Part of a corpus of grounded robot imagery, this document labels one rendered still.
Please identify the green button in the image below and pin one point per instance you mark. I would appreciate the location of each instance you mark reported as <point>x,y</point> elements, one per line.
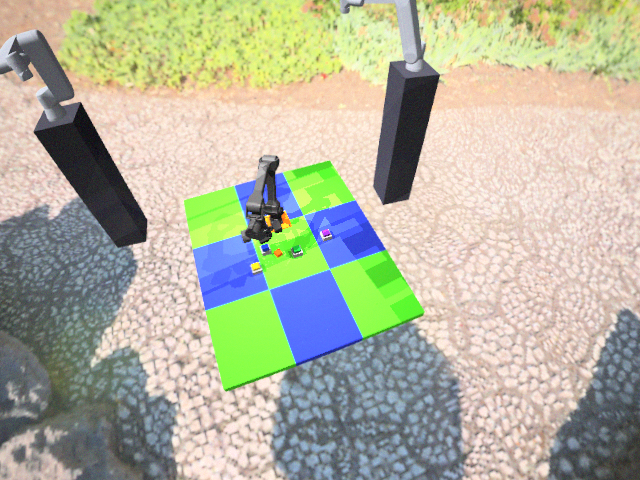
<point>297,251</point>

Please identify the blue button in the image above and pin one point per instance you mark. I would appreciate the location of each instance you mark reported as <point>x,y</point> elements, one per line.
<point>265,249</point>

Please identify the yellow button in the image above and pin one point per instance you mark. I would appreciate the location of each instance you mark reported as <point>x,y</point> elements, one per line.
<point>256,268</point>

